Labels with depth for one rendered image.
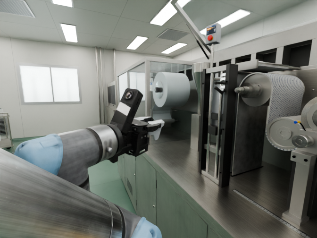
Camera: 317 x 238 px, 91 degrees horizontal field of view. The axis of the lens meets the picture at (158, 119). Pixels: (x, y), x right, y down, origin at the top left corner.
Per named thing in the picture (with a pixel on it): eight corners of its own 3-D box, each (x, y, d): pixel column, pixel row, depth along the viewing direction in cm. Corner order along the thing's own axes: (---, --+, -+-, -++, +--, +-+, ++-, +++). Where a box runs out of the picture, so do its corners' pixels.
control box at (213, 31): (204, 43, 91) (204, 25, 90) (209, 46, 96) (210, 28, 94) (214, 40, 86) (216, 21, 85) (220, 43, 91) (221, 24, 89)
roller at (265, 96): (239, 105, 75) (241, 75, 73) (270, 104, 85) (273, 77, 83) (270, 107, 63) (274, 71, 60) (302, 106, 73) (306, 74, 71)
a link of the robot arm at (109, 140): (79, 123, 32) (106, 133, 28) (98, 120, 36) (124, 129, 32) (79, 156, 34) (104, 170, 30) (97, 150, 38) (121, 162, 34)
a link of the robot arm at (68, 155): (15, 189, 25) (7, 137, 23) (80, 163, 34) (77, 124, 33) (37, 207, 21) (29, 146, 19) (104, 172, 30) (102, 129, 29)
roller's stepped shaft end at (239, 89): (231, 94, 64) (232, 86, 64) (241, 94, 67) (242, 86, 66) (238, 94, 61) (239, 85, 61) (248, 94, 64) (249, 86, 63)
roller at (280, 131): (264, 144, 64) (268, 115, 62) (297, 137, 75) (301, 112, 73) (301, 154, 54) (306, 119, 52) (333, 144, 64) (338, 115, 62)
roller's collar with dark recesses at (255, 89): (238, 97, 69) (239, 82, 68) (247, 97, 71) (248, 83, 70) (252, 97, 63) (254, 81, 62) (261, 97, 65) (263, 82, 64)
